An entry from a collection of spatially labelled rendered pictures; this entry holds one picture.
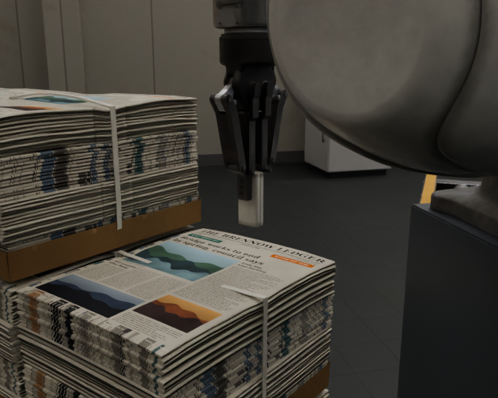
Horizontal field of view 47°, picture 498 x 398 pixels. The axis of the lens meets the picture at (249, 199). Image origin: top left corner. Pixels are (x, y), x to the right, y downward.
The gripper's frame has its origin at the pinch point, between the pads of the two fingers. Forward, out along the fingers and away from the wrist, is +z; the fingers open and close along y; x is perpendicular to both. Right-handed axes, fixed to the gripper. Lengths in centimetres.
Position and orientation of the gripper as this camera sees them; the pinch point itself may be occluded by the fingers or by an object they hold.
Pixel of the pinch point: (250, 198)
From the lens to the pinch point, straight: 72.7
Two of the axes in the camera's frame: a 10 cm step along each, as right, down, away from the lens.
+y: -6.1, 2.0, -7.7
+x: 8.0, 1.5, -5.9
